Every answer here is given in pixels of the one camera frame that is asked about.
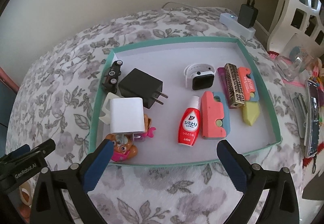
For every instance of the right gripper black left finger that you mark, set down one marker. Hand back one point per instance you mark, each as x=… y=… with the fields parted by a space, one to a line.
x=49 y=205

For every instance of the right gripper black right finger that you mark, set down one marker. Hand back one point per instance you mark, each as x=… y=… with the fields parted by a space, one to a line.
x=281 y=205

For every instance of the pink puppy toy figure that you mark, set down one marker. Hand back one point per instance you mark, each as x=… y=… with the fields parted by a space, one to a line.
x=124 y=145

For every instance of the white charger plug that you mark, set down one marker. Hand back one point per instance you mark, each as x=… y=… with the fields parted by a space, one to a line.
x=126 y=116

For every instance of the red stain remover bottle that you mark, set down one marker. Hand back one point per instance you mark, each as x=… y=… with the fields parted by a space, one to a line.
x=189 y=127

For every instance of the black toy car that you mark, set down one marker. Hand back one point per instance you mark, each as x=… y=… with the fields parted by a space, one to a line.
x=111 y=77

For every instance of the white smartwatch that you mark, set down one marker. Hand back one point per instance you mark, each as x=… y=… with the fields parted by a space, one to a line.
x=199 y=76

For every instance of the floral grey white blanket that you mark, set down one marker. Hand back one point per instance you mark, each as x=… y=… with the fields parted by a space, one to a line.
x=56 y=100

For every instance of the silver nail clipper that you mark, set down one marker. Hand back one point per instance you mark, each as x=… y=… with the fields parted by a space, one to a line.
x=300 y=110

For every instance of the orange blue yellow toy knife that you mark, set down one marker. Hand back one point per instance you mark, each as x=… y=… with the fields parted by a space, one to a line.
x=251 y=108

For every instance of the orange blue toy block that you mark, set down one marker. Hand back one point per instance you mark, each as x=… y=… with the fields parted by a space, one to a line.
x=215 y=115

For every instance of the clear plastic cup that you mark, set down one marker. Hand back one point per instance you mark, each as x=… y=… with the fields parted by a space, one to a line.
x=293 y=60

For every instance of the black charger plug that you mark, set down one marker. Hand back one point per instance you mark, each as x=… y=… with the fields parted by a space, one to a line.
x=140 y=84

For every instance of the purple lighter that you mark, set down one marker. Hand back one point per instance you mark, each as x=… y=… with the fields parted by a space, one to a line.
x=222 y=76

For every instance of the teal white cardboard tray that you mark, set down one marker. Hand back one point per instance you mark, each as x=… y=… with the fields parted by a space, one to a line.
x=166 y=59

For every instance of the white plastic chair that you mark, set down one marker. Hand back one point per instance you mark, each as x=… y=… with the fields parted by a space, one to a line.
x=300 y=17

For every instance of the white power strip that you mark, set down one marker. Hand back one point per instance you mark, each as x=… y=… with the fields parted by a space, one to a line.
x=230 y=21

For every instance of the black power adapter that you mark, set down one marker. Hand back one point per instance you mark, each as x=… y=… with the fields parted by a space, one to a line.
x=247 y=15

